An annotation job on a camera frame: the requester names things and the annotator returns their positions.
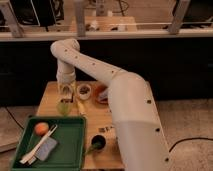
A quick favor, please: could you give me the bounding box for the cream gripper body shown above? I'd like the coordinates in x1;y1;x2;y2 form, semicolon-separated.
58;83;74;100

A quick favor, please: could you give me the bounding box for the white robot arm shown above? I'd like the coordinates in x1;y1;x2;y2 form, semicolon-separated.
50;39;171;171

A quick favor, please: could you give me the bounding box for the clear cup with brown contents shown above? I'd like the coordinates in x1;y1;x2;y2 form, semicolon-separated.
77;84;92;100

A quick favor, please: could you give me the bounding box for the black cup with green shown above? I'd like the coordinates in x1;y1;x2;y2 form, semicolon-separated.
85;135;106;154

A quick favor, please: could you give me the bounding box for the wooden table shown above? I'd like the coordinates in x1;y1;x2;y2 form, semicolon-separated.
35;80;174;171

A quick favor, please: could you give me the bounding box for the orange plate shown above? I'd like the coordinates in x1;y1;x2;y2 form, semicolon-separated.
93;85;108;104

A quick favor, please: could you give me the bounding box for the blue grey cloth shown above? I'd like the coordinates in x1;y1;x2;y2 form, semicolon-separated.
98;89;108;101

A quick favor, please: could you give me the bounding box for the orange fruit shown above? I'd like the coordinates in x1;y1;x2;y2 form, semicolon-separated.
34;122;49;136

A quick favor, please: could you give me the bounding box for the metal fork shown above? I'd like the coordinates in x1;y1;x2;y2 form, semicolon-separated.
98;126;114;133

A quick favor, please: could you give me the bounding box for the blue grey sponge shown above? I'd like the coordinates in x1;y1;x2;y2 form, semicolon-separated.
35;137;58;161

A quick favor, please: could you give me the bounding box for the green plastic tray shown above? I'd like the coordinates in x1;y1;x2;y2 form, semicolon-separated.
10;116;86;171

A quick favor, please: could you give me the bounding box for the white plastic fork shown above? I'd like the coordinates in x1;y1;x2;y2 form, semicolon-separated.
19;124;58;164

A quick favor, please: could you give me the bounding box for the black floor cable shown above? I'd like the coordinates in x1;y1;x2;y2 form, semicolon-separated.
4;106;25;130

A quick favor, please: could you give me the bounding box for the metal frame rail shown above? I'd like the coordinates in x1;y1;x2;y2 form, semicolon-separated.
0;0;213;41

